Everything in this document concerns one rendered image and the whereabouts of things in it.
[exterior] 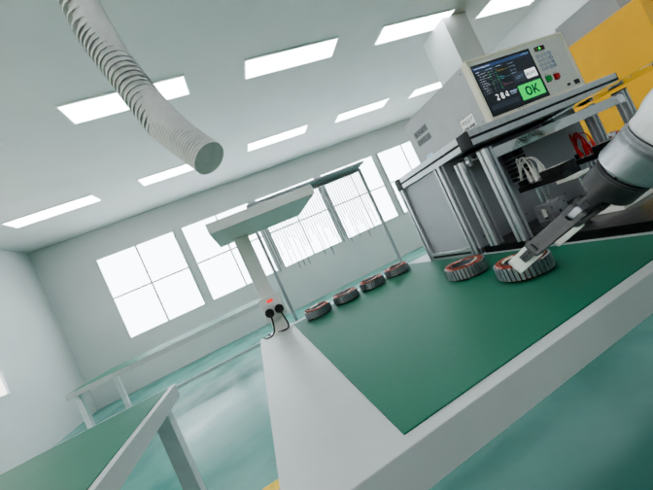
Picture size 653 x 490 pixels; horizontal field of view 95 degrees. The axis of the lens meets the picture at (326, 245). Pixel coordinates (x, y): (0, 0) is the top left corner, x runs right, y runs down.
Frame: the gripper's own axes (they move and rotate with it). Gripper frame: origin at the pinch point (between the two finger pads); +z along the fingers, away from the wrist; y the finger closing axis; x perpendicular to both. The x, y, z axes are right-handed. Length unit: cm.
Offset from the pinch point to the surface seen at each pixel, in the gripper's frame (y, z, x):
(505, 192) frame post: 19.7, 7.3, 18.1
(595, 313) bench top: -16.4, -10.7, -11.7
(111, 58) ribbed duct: -58, 20, 169
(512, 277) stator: -5.4, 4.7, -0.9
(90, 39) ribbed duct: -62, 15, 181
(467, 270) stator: -0.9, 17.5, 7.6
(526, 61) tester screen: 54, -10, 48
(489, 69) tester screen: 39, -9, 50
